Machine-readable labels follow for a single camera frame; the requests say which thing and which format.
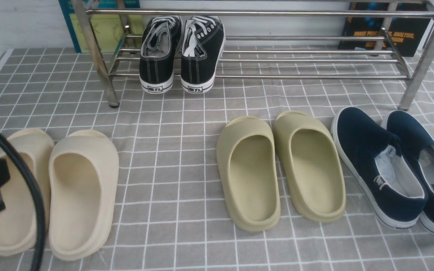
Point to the black canvas sneaker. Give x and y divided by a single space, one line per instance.
203 44
161 41

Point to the stainless steel shoe rack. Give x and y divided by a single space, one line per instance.
126 57

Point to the cream left slide sandal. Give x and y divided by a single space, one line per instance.
18 220

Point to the cream slide sandal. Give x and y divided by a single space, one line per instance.
83 174
18 220

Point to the cream right slide sandal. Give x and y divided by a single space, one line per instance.
83 174

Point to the blue and yellow book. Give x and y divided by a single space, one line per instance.
107 27

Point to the olive left slide sandal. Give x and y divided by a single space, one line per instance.
246 159

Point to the olive slide sandal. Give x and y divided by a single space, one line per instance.
246 159
311 165

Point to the olive right slide sandal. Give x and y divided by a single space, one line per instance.
311 165

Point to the navy left slip-on shoe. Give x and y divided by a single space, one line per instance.
375 158

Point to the navy slip-on shoe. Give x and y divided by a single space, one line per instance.
375 158
418 149

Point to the black image processing book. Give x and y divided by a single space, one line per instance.
406 33

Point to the navy right slip-on shoe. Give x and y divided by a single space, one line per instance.
418 149

